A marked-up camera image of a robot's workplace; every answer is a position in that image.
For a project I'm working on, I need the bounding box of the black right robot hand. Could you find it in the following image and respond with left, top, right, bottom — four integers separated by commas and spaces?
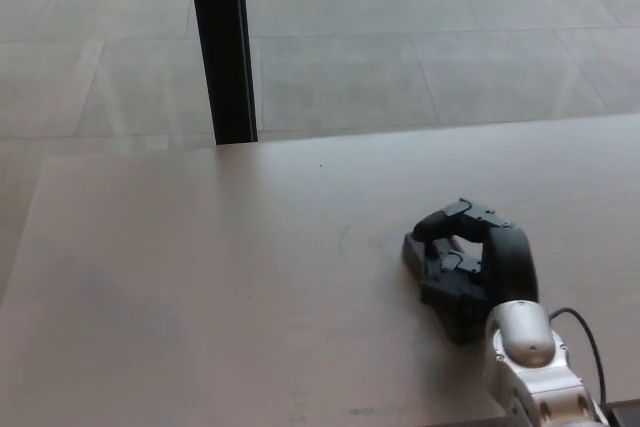
410, 198, 540, 346

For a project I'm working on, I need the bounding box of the dark grey whiteboard eraser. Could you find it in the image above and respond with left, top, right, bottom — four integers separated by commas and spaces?
402, 230, 489, 346

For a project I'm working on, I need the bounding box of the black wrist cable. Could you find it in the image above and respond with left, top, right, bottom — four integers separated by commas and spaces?
548, 307, 612, 411

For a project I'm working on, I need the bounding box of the black metal post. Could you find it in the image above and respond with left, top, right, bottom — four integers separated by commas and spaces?
186, 0, 259, 145

